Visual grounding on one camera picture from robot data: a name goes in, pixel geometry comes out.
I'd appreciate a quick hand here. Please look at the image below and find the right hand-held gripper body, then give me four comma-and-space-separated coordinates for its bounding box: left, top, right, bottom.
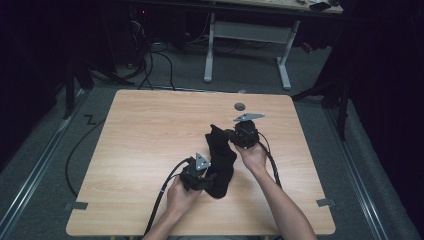
229, 112, 266, 150

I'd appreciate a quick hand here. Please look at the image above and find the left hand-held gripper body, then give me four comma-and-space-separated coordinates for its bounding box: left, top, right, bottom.
179, 151, 215, 193

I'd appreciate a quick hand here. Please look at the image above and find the black sock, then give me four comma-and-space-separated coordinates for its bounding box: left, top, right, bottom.
204, 133, 239, 200
208, 123, 234, 158

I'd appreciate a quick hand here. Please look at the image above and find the person's right hand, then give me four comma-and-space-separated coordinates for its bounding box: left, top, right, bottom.
233, 142, 269, 175

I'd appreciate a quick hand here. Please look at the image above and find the person's left hand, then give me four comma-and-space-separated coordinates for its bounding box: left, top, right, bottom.
166, 182, 203, 218

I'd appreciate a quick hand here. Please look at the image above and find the black metal stand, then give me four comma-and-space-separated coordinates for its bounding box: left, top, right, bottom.
62, 56, 135, 121
291, 66, 352, 142

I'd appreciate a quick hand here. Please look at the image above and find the grey tape strip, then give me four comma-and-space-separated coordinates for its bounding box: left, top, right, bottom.
64, 201, 90, 212
316, 198, 337, 208

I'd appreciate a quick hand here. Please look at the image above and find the light wooden desk top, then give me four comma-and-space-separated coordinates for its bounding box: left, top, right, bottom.
213, 0, 344, 15

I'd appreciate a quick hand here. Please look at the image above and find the dark computer with red light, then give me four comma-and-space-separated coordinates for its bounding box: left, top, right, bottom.
127, 4, 155, 45

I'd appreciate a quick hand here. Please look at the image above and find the black flat device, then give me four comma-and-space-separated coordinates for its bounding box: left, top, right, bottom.
308, 1, 333, 12

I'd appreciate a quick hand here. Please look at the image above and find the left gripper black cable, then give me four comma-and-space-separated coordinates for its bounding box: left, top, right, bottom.
143, 156, 195, 236

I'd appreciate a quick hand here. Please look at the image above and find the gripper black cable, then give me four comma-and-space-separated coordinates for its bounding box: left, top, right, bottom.
143, 156, 195, 236
255, 131, 283, 190

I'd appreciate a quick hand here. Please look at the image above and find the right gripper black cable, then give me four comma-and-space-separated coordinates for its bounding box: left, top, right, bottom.
255, 131, 283, 190

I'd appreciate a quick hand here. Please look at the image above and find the looped black floor cable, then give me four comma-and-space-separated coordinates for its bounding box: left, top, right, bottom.
151, 49, 177, 92

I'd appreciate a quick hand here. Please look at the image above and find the white metal desk frame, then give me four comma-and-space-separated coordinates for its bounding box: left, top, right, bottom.
203, 12, 301, 91

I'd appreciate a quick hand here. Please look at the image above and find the bundle of black cables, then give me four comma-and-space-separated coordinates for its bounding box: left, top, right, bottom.
116, 19, 155, 91

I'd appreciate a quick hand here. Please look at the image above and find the metal floor rail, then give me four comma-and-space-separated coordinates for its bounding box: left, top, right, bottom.
0, 88, 90, 235
324, 108, 390, 240

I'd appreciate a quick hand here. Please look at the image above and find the thin black floor cable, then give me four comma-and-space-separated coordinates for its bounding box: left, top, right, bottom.
64, 118, 107, 198

